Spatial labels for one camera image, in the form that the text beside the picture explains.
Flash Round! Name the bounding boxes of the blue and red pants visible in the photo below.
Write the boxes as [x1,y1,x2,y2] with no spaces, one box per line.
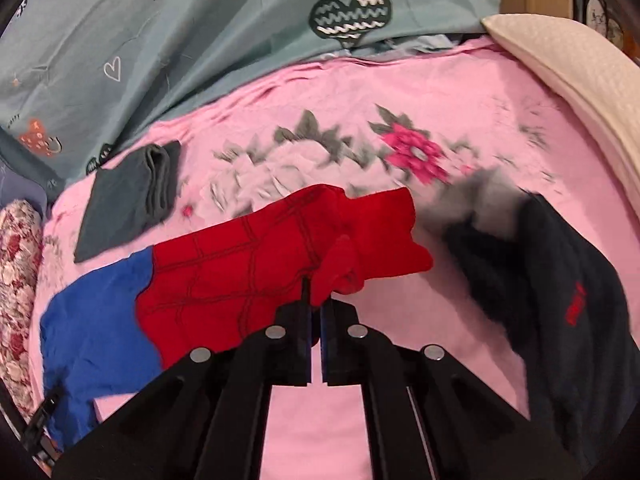
[40,184,433,448]

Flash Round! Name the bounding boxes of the dark navy garment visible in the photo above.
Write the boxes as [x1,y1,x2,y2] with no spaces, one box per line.
[442,193,639,471]

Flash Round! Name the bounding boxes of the folded dark grey garment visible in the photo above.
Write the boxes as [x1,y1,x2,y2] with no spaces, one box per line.
[74,141,181,263]

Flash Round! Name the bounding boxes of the red white floral pillow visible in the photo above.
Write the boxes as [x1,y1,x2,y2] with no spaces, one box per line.
[0,200,42,419]

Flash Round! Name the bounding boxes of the pink floral bed sheet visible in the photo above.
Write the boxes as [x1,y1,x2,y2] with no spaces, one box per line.
[28,37,639,479]

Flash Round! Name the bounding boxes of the cream white pillow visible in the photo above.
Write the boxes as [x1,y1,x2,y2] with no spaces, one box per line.
[482,14,639,211]

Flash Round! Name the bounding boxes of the teal heart-print pillow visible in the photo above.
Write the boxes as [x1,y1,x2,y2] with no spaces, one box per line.
[1,0,500,195]

